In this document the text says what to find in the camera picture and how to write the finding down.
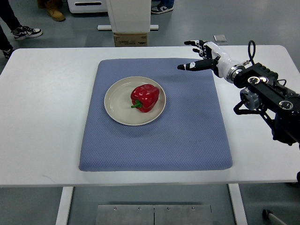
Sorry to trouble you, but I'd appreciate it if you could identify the cardboard box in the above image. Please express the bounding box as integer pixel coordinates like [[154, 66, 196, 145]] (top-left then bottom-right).
[[113, 33, 148, 47]]

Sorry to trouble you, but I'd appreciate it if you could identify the black white sneaker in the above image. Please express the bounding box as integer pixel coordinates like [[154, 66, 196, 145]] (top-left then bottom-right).
[[12, 26, 43, 41]]

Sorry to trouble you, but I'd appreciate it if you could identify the blue jeans leg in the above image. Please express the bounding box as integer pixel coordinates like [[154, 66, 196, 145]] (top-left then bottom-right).
[[160, 0, 174, 8]]

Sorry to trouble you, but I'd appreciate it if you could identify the chair caster wheel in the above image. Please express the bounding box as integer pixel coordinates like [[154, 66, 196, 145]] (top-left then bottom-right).
[[262, 209, 286, 225]]

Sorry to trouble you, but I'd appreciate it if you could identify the white machine column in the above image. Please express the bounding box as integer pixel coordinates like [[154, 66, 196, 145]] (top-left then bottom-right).
[[97, 0, 159, 33]]

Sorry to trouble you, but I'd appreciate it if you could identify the black trouser leg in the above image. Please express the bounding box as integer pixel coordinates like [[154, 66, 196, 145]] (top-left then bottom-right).
[[0, 0, 22, 31]]

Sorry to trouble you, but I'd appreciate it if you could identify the white cabinet with slot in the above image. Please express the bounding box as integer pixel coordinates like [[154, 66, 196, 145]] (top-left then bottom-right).
[[67, 0, 107, 14]]

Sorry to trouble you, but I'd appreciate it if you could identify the metal floor plate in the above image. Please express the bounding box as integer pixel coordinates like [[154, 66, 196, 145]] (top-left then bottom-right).
[[213, 34, 227, 43]]

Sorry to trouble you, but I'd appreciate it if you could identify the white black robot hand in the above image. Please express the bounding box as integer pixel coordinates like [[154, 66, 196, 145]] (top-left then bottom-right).
[[177, 40, 245, 83]]

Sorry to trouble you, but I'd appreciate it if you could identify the navy white sneaker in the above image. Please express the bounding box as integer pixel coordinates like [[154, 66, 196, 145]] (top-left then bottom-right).
[[151, 4, 173, 15]]

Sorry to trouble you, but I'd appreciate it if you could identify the right white table leg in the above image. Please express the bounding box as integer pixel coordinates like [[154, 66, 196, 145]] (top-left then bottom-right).
[[228, 184, 248, 225]]

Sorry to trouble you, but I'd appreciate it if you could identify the left white table leg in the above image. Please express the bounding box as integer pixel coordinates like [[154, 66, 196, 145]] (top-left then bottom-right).
[[55, 187, 74, 225]]

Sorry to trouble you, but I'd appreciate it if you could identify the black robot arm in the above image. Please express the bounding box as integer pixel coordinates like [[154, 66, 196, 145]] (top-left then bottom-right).
[[231, 40, 300, 146]]

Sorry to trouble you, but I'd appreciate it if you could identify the blue quilted mat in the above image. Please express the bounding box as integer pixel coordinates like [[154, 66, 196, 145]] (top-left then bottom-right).
[[79, 58, 233, 172]]

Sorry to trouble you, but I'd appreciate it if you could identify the cream round plate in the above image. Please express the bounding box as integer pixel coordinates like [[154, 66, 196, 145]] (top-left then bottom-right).
[[104, 76, 166, 126]]

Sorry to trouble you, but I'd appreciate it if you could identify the white table leg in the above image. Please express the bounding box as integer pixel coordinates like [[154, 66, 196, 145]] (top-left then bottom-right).
[[228, 184, 248, 225], [55, 187, 74, 225]]

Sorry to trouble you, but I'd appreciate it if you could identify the red bell pepper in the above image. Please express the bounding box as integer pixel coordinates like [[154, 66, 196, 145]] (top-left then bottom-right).
[[130, 84, 159, 113]]

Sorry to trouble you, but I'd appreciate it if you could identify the tan work boot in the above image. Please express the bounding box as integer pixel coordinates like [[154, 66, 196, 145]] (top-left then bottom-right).
[[45, 0, 65, 22]]

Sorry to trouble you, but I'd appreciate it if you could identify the black shoe at edge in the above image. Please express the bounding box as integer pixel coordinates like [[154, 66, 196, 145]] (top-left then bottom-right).
[[2, 49, 14, 59]]

